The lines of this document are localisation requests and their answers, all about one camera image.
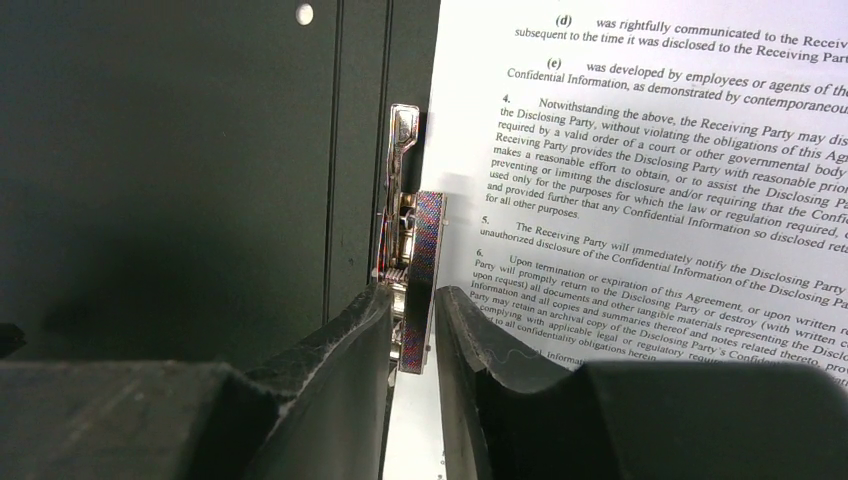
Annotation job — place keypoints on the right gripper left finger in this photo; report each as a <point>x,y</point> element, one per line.
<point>314,411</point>

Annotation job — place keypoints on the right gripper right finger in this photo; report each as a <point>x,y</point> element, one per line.
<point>508,412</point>

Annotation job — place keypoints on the printed paper sheet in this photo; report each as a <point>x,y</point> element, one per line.
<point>646,180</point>

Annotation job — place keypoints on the grey and black folder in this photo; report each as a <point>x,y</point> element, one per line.
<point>195,181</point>

